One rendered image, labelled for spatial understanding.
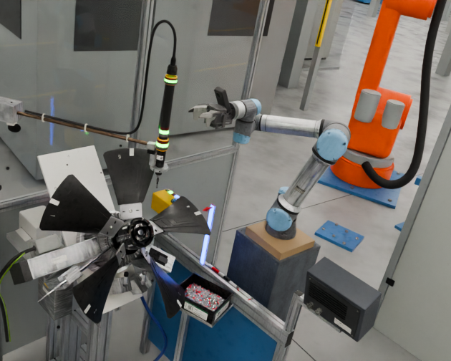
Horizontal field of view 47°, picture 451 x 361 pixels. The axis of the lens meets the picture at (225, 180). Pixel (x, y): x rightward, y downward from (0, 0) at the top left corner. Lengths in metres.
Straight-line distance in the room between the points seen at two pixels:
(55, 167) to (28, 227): 0.41
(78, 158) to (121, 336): 1.40
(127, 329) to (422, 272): 1.87
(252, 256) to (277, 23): 4.24
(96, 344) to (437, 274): 2.08
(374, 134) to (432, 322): 2.47
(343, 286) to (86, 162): 1.17
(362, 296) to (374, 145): 3.76
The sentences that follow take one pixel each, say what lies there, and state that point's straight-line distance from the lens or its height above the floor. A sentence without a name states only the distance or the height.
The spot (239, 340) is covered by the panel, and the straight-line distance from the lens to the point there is 2.54.
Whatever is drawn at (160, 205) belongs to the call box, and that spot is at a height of 1.04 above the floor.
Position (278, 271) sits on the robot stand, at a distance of 2.45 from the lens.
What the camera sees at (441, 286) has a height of 0.57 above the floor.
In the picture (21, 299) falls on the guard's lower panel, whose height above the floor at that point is 0.39.
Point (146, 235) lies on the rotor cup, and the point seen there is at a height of 1.21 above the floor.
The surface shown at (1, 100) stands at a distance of 2.18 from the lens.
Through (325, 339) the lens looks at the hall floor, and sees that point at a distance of 3.65.
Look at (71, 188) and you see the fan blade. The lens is 1.95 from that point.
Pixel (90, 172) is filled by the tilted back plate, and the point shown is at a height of 1.28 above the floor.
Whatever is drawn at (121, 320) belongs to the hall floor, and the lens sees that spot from 3.44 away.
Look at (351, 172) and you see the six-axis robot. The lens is 5.68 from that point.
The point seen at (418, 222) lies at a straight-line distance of 3.45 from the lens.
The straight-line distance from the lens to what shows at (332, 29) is 9.63.
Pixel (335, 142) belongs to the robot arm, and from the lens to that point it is 2.12.
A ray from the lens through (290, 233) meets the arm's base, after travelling 2.50.
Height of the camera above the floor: 2.35
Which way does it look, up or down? 27 degrees down
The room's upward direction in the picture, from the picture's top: 11 degrees clockwise
